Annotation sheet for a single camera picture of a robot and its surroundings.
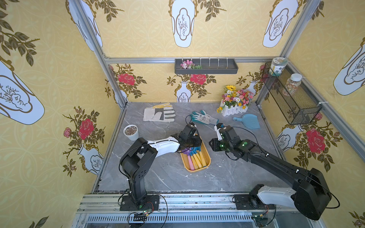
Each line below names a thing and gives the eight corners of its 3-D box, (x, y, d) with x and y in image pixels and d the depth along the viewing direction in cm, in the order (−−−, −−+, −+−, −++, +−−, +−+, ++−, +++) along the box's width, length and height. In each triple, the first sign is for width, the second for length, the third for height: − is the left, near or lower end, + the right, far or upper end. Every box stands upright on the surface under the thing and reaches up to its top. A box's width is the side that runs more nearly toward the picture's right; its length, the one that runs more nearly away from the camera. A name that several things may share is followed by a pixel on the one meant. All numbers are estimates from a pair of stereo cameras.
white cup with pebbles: (125, 141, 100) (121, 135, 94) (129, 130, 106) (125, 124, 100) (139, 141, 100) (135, 135, 94) (141, 130, 106) (138, 124, 100)
